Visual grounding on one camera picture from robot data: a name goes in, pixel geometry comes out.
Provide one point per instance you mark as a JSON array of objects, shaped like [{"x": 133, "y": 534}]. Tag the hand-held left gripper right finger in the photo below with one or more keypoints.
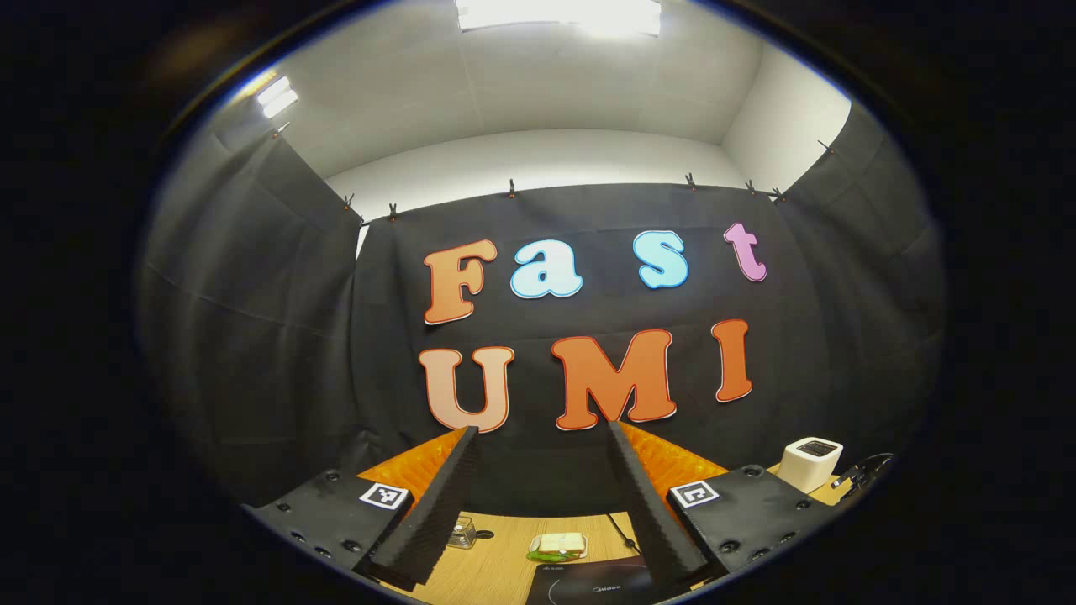
[{"x": 651, "y": 521}]

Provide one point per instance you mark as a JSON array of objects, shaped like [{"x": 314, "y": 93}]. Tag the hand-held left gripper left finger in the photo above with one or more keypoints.
[{"x": 429, "y": 521}]

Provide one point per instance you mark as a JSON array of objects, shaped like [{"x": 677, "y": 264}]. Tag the black induction cooktop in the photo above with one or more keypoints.
[{"x": 588, "y": 584}]

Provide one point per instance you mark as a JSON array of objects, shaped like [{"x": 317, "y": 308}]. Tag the sandwich with lettuce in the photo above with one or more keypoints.
[{"x": 559, "y": 544}]

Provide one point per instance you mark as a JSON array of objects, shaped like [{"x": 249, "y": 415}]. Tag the white toaster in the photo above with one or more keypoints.
[{"x": 809, "y": 466}]

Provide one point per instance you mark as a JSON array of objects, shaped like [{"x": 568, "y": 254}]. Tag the row of backdrop clips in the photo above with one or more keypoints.
[{"x": 511, "y": 188}]

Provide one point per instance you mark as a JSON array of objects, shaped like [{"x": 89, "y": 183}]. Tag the small ceiling light panel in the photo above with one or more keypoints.
[{"x": 276, "y": 96}]

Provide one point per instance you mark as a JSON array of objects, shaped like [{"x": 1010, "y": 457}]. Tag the large ceiling light panel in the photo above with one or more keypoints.
[{"x": 559, "y": 13}]

